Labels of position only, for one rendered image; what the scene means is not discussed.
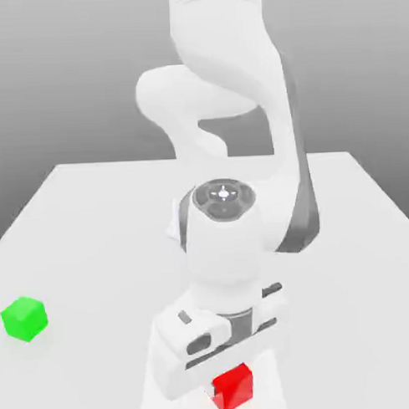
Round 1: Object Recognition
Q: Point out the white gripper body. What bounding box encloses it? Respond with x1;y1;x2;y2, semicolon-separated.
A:
155;315;292;403

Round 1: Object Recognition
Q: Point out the small red cube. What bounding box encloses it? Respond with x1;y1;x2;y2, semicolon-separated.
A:
210;361;255;409

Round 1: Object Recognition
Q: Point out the small green cube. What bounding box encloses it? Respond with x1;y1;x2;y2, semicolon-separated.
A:
0;294;49;344

